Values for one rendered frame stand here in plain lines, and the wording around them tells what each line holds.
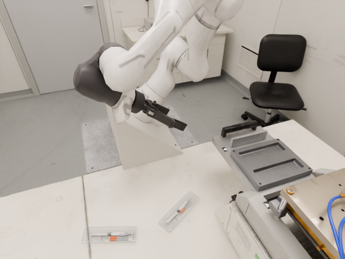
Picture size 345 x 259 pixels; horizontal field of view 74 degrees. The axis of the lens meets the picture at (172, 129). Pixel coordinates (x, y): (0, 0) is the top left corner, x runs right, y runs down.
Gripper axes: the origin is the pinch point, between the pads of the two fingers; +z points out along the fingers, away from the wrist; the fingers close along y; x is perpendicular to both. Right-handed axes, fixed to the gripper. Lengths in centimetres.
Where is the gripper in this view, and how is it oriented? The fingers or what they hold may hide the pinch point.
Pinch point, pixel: (173, 118)
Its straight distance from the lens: 89.1
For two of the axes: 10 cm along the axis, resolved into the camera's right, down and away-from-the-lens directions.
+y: -4.8, -4.6, 7.5
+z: 7.2, 2.8, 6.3
